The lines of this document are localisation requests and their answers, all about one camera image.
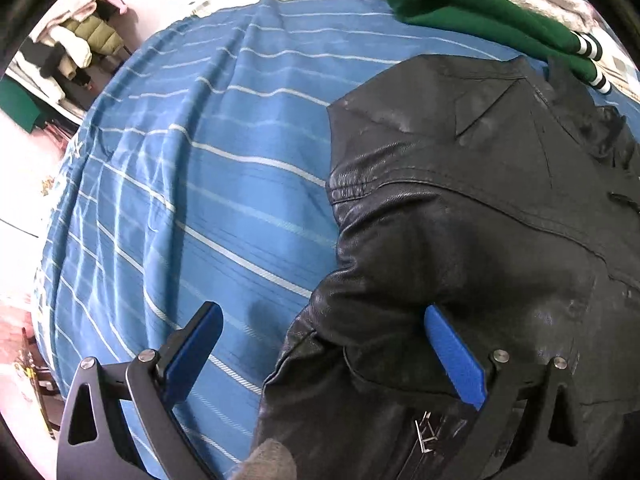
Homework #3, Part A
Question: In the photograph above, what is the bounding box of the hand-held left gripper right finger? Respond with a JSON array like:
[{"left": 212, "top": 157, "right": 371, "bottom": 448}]
[{"left": 423, "top": 306, "right": 583, "bottom": 480}]

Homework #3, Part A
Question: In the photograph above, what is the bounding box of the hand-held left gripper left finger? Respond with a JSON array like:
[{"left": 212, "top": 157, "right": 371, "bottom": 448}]
[{"left": 56, "top": 301, "right": 224, "bottom": 480}]

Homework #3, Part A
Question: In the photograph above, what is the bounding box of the black leather jacket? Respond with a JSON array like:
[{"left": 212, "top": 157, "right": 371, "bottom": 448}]
[{"left": 252, "top": 54, "right": 640, "bottom": 480}]

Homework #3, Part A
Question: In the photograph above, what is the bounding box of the pile of clothes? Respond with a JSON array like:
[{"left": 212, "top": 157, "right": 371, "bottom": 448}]
[{"left": 0, "top": 0, "right": 132, "bottom": 133}]

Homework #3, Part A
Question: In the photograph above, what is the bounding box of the grey cloth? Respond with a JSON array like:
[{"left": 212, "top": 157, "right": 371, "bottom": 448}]
[{"left": 232, "top": 438, "right": 298, "bottom": 480}]

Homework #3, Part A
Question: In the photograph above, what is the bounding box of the blue striped bed sheet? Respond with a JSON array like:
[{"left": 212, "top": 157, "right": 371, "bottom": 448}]
[{"left": 32, "top": 0, "right": 506, "bottom": 480}]

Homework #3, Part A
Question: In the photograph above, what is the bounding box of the green jacket with striped cuffs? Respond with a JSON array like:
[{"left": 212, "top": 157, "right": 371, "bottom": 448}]
[{"left": 377, "top": 0, "right": 613, "bottom": 95}]

